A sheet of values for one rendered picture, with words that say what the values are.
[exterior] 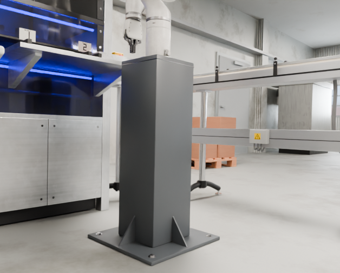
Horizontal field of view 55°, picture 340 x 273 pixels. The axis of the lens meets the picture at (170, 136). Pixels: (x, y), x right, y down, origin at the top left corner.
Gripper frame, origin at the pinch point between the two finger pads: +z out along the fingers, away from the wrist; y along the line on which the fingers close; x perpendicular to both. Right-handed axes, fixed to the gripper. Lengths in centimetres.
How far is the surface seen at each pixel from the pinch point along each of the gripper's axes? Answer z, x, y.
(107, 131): 45, -38, -10
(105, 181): 77, -38, -10
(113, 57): 6.1, -0.8, 11.8
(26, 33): -7, -38, 42
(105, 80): 14.8, -25.1, 0.6
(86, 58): 9.8, 1.9, 28.7
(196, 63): -86, -281, -376
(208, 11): -196, -282, -408
